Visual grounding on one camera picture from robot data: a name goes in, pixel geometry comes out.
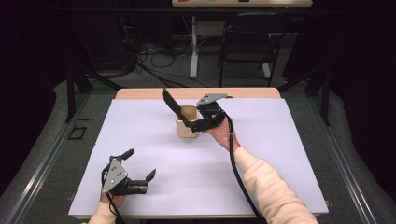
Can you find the cream square cup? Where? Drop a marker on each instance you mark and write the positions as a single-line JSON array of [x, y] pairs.
[[186, 129]]

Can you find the person's left hand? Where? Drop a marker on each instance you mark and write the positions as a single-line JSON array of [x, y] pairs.
[[109, 199]]

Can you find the black metal stand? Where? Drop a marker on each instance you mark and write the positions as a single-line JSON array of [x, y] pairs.
[[71, 93], [325, 99]]

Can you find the wooden table white legs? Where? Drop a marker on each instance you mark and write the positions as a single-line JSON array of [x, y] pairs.
[[249, 3]]

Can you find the black folding chair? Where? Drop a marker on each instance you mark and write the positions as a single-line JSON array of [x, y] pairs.
[[249, 43]]

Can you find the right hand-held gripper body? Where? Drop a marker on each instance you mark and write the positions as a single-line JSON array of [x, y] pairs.
[[211, 112]]

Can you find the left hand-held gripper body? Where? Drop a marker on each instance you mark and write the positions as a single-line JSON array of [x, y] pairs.
[[115, 177]]

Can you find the person's right hand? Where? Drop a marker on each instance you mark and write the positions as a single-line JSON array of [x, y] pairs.
[[222, 135]]

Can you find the aluminium floor rail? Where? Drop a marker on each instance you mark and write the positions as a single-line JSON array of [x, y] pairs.
[[342, 158], [46, 158]]

